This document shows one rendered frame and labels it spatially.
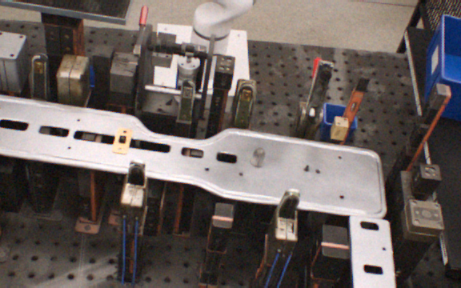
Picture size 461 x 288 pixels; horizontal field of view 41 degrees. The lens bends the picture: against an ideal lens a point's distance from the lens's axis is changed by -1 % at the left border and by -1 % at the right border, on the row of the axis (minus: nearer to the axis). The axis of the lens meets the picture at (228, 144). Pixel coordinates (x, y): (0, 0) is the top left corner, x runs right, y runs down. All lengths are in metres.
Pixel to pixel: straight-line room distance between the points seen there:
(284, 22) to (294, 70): 1.43
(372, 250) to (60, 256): 0.81
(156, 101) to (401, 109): 0.97
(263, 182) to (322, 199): 0.15
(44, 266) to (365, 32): 2.63
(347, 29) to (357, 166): 2.24
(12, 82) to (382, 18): 2.75
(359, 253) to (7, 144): 0.87
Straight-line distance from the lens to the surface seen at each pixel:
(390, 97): 2.35
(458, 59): 2.07
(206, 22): 1.91
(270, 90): 2.22
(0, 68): 1.68
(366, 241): 1.51
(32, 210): 1.83
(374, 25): 3.93
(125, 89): 1.67
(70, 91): 1.66
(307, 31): 3.71
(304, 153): 1.63
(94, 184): 1.65
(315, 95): 1.61
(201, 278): 1.69
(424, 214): 1.54
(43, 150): 1.57
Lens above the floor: 2.18
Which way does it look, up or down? 48 degrees down
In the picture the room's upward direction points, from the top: 12 degrees clockwise
